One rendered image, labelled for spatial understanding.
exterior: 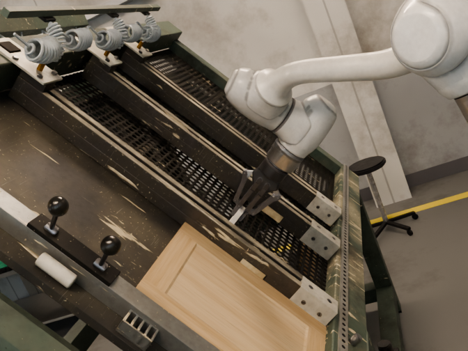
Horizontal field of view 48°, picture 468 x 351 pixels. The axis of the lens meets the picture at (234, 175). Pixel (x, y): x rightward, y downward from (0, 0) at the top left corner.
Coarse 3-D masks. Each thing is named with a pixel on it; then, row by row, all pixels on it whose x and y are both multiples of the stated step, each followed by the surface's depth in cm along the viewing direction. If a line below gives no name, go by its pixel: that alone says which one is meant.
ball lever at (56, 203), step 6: (54, 198) 96; (60, 198) 96; (48, 204) 96; (54, 204) 95; (60, 204) 95; (66, 204) 96; (48, 210) 96; (54, 210) 95; (60, 210) 95; (66, 210) 96; (54, 216) 99; (60, 216) 96; (48, 222) 105; (54, 222) 101; (48, 228) 104; (54, 228) 104; (54, 234) 104
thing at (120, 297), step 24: (0, 192) 106; (0, 216) 103; (24, 216) 105; (24, 240) 104; (72, 264) 103; (96, 288) 104; (120, 288) 105; (120, 312) 105; (144, 312) 104; (168, 312) 108; (168, 336) 104; (192, 336) 107
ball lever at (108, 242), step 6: (102, 240) 96; (108, 240) 96; (114, 240) 96; (102, 246) 96; (108, 246) 95; (114, 246) 95; (120, 246) 97; (108, 252) 96; (114, 252) 96; (102, 258) 101; (96, 264) 104; (102, 264) 103; (102, 270) 104
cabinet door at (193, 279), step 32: (160, 256) 125; (192, 256) 134; (224, 256) 143; (160, 288) 116; (192, 288) 123; (224, 288) 131; (256, 288) 140; (192, 320) 114; (224, 320) 121; (256, 320) 129; (288, 320) 137
